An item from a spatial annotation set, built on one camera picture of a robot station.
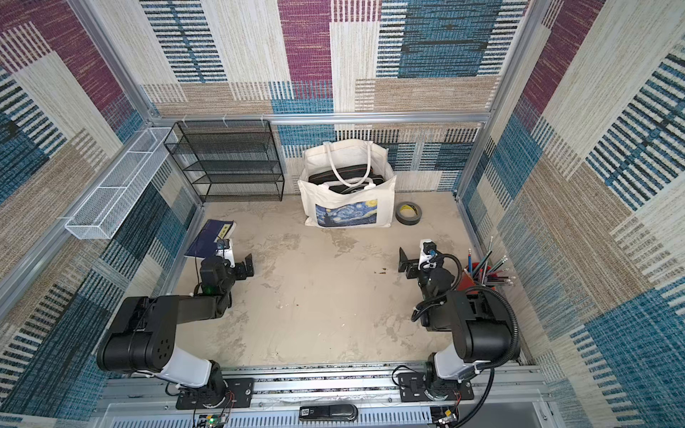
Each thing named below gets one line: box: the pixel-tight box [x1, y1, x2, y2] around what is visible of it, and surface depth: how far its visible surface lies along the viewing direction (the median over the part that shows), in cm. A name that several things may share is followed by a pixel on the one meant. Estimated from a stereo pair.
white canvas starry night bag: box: [297, 139, 397, 229], surface depth 99 cm
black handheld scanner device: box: [298, 403, 359, 422], surface depth 69 cm
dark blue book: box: [184, 219, 234, 259], surface depth 109 cm
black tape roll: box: [395, 201, 423, 226], surface depth 114 cm
